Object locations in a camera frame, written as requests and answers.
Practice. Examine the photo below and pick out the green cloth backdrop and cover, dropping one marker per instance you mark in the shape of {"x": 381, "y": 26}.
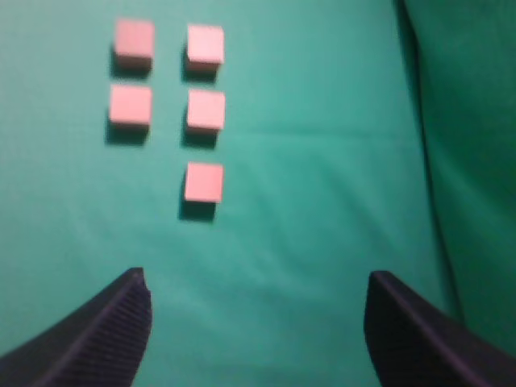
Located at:
{"x": 358, "y": 136}

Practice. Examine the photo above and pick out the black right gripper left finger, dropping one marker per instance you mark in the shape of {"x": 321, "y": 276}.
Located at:
{"x": 102, "y": 343}

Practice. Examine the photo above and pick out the pink cube placed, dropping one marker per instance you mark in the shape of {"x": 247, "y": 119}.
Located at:
{"x": 130, "y": 105}
{"x": 204, "y": 182}
{"x": 205, "y": 49}
{"x": 134, "y": 44}
{"x": 206, "y": 111}

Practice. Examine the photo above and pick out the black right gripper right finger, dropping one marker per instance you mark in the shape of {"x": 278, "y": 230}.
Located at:
{"x": 412, "y": 343}

